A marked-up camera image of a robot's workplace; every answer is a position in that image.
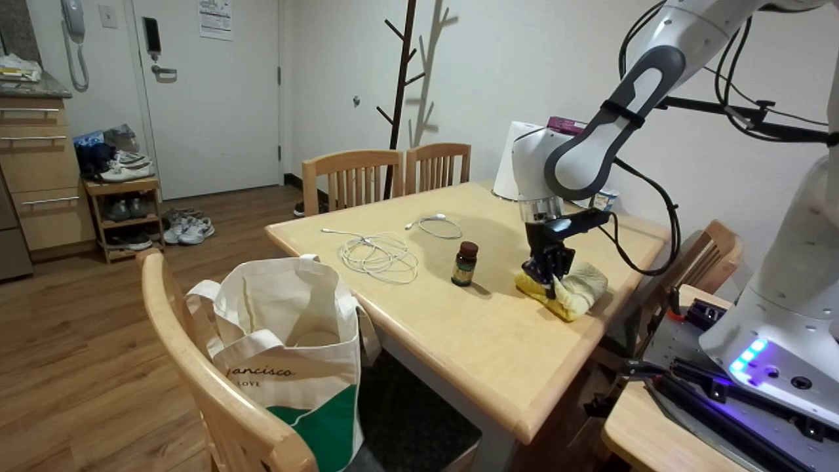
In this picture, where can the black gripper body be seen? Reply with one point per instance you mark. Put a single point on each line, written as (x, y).
(549, 241)

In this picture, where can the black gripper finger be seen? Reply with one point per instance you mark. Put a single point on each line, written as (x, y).
(536, 270)
(563, 273)

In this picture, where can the yellow towel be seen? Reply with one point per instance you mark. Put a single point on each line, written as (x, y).
(580, 289)

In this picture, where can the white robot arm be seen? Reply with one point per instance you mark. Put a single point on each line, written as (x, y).
(789, 289)

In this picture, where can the light wooden chair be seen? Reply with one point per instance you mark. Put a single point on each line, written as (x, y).
(437, 149)
(351, 159)
(711, 251)
(187, 359)

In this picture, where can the white tote bag green print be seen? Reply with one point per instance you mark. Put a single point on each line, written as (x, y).
(290, 350)

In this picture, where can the brown glass bottle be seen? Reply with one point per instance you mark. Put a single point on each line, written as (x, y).
(466, 267)

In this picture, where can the purple object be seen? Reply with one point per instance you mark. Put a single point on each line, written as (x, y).
(564, 125)

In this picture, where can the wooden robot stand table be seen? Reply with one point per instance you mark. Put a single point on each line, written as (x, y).
(646, 436)

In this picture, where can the wooden coat rack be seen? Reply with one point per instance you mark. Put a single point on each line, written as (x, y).
(406, 69)

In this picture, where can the grey robot mounting plate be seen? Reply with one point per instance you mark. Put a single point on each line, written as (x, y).
(743, 436)

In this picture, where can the white sneaker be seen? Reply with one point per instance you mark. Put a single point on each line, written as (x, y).
(175, 232)
(201, 232)

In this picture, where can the white door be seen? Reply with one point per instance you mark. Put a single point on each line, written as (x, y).
(220, 115)

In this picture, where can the white paper notice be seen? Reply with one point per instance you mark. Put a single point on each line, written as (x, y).
(217, 18)

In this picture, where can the white sneakers pair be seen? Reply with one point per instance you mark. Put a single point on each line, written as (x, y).
(131, 169)

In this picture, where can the wooden shoe rack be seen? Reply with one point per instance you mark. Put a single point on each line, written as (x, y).
(121, 188)

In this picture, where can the black door lock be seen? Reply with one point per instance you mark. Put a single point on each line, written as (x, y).
(153, 36)

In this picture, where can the dark shoes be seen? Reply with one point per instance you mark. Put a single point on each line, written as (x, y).
(95, 155)

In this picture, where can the wooden kitchen cabinet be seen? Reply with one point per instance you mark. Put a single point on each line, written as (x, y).
(48, 175)

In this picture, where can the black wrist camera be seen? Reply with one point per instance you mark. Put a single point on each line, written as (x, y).
(580, 222)

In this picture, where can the black camera boom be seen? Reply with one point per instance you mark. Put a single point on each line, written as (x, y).
(743, 115)

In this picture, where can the white light switch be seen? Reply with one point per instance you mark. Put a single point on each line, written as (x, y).
(110, 14)

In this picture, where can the white wall phone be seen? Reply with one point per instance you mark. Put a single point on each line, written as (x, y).
(75, 18)

